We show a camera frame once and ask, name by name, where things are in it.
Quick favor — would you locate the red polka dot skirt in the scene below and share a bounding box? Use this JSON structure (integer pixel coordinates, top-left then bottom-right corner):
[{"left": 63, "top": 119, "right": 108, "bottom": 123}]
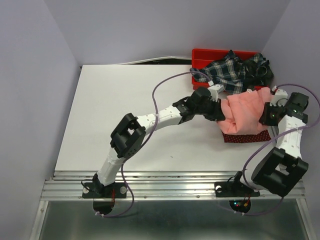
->
[{"left": 222, "top": 130, "right": 271, "bottom": 144}]

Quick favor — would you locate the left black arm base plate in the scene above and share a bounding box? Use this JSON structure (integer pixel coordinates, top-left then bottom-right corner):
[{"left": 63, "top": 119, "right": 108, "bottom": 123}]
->
[{"left": 81, "top": 181, "right": 128, "bottom": 217}]

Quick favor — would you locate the red plastic bin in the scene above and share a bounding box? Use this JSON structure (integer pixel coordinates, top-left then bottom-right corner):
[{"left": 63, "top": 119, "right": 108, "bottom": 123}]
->
[{"left": 191, "top": 48, "right": 262, "bottom": 90}]

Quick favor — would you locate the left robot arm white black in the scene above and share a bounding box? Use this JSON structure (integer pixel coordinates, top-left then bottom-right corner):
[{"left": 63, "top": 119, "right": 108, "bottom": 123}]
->
[{"left": 92, "top": 84, "right": 226, "bottom": 197}]

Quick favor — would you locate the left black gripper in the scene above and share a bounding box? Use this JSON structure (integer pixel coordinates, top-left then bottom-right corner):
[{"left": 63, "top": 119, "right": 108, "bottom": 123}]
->
[{"left": 193, "top": 96, "right": 224, "bottom": 121}]

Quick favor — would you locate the plaid navy skirt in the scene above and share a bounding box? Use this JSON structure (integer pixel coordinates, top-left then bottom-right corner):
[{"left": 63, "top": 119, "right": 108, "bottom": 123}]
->
[{"left": 189, "top": 50, "right": 274, "bottom": 94}]

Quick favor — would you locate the pink pleated skirt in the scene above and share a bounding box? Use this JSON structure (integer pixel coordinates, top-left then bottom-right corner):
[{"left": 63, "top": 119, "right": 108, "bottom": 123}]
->
[{"left": 217, "top": 87, "right": 272, "bottom": 135}]

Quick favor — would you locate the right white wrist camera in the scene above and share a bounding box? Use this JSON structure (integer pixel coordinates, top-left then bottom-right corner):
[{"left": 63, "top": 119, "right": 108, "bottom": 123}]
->
[{"left": 269, "top": 86, "right": 288, "bottom": 107}]

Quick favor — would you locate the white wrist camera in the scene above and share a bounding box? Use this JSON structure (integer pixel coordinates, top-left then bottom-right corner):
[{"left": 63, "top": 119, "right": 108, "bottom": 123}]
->
[
  {"left": 269, "top": 86, "right": 288, "bottom": 107},
  {"left": 207, "top": 84, "right": 225, "bottom": 102}
]

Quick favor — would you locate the aluminium frame rail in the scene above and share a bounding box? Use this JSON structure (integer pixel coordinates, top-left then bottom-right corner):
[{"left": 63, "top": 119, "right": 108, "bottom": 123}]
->
[{"left": 29, "top": 99, "right": 308, "bottom": 240}]

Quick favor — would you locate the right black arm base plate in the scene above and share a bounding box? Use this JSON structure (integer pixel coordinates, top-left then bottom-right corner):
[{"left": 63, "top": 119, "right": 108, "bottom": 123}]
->
[{"left": 214, "top": 181, "right": 260, "bottom": 214}]

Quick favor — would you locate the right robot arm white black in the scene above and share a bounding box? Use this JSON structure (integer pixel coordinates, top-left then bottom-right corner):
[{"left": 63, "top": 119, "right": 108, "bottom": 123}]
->
[{"left": 230, "top": 92, "right": 309, "bottom": 198}]

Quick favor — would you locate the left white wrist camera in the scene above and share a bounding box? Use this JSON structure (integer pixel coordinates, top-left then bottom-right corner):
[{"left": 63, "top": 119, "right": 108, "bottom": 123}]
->
[{"left": 207, "top": 84, "right": 225, "bottom": 102}]

